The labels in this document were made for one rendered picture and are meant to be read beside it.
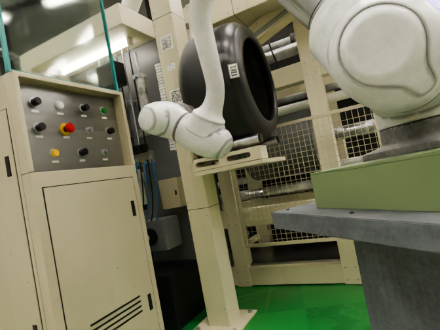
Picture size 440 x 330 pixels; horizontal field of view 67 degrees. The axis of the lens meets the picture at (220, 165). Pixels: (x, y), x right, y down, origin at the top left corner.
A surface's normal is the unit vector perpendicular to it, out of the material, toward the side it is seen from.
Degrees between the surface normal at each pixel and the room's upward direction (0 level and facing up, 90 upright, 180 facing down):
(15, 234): 90
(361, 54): 95
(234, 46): 73
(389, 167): 90
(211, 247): 90
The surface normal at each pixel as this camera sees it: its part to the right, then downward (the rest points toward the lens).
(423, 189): -0.92, 0.16
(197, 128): -0.35, 0.06
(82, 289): 0.87, -0.18
